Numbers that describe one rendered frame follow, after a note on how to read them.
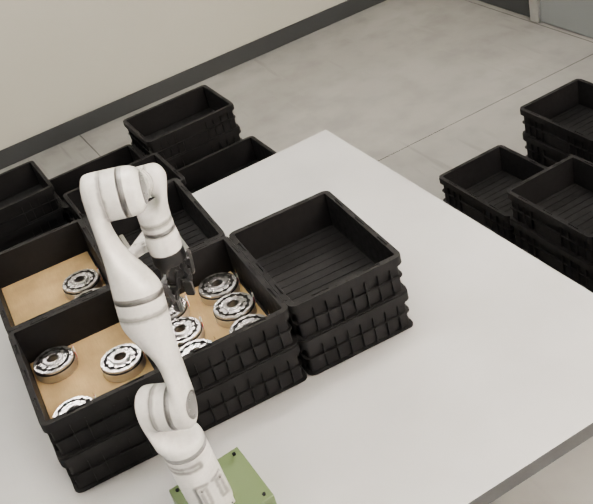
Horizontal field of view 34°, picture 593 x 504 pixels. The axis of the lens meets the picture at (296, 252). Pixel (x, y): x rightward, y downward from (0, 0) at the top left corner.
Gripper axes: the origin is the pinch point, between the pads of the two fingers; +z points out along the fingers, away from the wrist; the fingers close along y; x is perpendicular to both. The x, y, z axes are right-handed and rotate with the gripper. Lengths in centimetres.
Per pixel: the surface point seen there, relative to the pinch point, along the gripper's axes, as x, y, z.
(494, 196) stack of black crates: -36, 151, 74
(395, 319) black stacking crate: -39, 25, 25
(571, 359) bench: -81, 20, 30
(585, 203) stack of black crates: -71, 131, 63
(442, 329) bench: -50, 28, 30
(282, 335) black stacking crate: -19.1, 4.9, 14.2
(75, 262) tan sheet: 57, 33, 17
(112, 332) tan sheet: 28.8, 5.1, 17.3
